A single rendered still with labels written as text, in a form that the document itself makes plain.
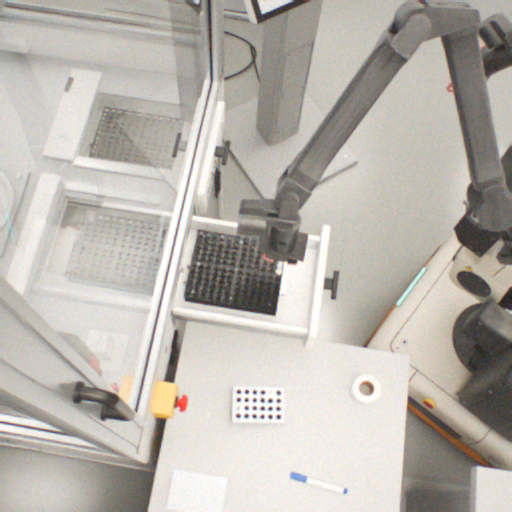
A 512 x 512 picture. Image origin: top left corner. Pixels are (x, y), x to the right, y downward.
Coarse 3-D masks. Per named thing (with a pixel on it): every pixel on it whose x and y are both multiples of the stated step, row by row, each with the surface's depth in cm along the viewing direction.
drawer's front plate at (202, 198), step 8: (224, 104) 161; (216, 112) 159; (224, 112) 164; (216, 120) 158; (224, 120) 167; (216, 128) 157; (216, 136) 156; (216, 144) 159; (208, 152) 154; (208, 160) 153; (216, 160) 165; (208, 168) 152; (208, 176) 153; (200, 184) 151; (208, 184) 155; (200, 192) 150; (200, 200) 152; (200, 208) 157
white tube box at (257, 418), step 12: (240, 396) 144; (252, 396) 144; (264, 396) 144; (276, 396) 145; (252, 408) 147; (264, 408) 145; (276, 408) 146; (240, 420) 142; (252, 420) 142; (264, 420) 142; (276, 420) 142
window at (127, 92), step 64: (64, 0) 53; (128, 0) 71; (192, 0) 111; (0, 64) 43; (64, 64) 55; (128, 64) 76; (192, 64) 122; (0, 128) 45; (64, 128) 58; (128, 128) 81; (192, 128) 136; (0, 192) 47; (64, 192) 61; (128, 192) 87; (0, 256) 48; (64, 256) 64; (128, 256) 94; (64, 320) 67; (128, 320) 102; (128, 384) 110
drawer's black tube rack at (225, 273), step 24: (216, 240) 152; (240, 240) 148; (192, 264) 145; (216, 264) 149; (240, 264) 146; (264, 264) 149; (192, 288) 143; (216, 288) 143; (240, 288) 144; (264, 288) 144; (264, 312) 145
